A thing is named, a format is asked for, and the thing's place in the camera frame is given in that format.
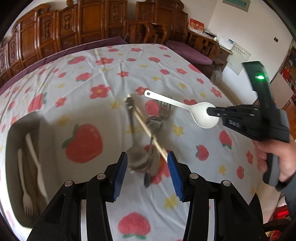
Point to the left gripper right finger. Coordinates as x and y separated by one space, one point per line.
179 173

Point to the black camera with green light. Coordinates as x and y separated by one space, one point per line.
260 84

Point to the grey metal utensil tray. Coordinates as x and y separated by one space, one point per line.
27 166

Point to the white wall panel box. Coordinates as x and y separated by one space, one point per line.
239 55

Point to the red paper box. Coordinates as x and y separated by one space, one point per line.
195 25

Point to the large steel spoon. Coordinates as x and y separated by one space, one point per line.
137 155

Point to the steel fork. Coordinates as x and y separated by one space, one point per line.
155 123

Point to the green wall sign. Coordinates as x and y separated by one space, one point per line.
240 4

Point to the wooden chopstick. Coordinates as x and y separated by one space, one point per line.
133 110

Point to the wooden armchair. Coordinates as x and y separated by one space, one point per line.
145 32

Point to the floral strawberry tablecloth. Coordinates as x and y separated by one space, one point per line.
85 127

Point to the purple seat cushion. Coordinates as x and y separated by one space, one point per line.
188 53

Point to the white plastic ladle spoon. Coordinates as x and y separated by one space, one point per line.
197 111

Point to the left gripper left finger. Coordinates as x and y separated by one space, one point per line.
115 174

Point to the carved wooden bench backrest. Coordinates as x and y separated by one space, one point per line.
42 32

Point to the grey sleeve forearm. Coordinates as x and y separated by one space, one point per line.
288 188

